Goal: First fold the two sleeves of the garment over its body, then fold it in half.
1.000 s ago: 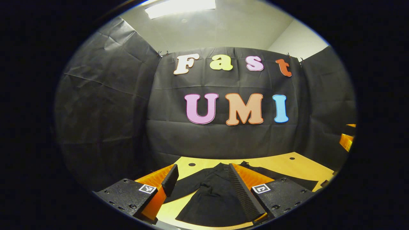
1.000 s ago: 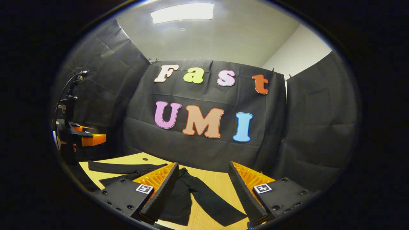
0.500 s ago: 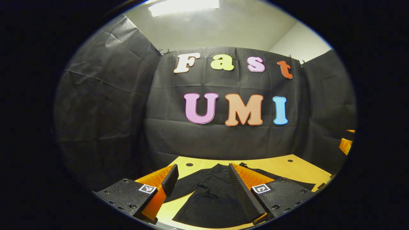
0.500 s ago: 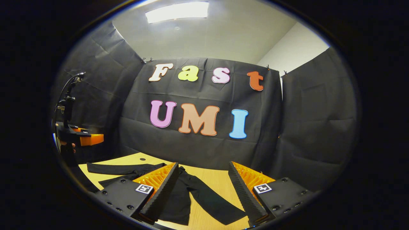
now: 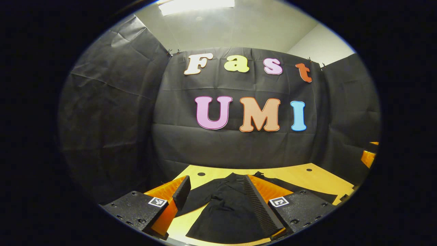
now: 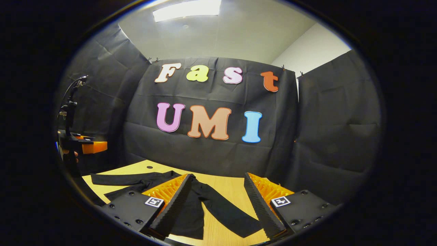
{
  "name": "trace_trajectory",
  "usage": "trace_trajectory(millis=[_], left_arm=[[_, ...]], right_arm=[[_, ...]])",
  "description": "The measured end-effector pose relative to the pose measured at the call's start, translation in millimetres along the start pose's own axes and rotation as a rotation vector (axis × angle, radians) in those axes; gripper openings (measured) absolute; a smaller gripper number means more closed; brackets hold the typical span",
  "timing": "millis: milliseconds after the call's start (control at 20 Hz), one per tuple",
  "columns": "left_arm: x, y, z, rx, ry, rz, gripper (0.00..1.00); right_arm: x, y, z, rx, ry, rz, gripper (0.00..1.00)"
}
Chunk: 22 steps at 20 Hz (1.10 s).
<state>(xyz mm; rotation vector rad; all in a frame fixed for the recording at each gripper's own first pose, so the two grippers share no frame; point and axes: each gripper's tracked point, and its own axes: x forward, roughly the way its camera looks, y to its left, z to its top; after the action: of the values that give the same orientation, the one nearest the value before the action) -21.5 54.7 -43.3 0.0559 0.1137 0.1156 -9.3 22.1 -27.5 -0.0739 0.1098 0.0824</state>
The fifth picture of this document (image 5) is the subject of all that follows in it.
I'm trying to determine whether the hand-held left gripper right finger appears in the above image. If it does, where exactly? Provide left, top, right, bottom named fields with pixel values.
left=243, top=174, right=338, bottom=242

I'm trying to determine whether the ceiling light panel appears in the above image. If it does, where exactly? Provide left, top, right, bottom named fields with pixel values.
left=158, top=0, right=236, bottom=16

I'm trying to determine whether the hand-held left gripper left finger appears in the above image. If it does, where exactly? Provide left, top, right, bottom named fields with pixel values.
left=101, top=175, right=192, bottom=240

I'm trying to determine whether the black garment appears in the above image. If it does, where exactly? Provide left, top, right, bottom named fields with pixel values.
left=176, top=172, right=338, bottom=244

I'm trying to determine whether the black backdrop cloth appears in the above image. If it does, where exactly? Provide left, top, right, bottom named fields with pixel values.
left=58, top=15, right=381, bottom=205

